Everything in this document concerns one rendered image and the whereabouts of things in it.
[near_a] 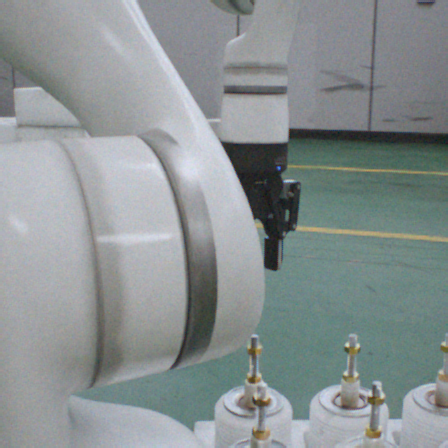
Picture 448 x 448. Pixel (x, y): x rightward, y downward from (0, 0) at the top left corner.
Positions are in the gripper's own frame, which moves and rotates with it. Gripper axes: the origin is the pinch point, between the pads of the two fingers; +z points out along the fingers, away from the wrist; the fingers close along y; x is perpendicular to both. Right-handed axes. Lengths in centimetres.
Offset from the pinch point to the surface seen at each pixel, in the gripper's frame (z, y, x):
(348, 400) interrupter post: 17.3, 9.2, -7.9
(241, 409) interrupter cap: 18.0, -1.2, 0.1
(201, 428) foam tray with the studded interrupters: 25.1, 0.4, 9.4
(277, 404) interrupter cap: 17.9, 2.9, -2.0
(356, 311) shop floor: 39, 88, 46
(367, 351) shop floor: 40, 69, 30
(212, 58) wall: -49, 348, 399
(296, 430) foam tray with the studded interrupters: 25.0, 9.5, 0.4
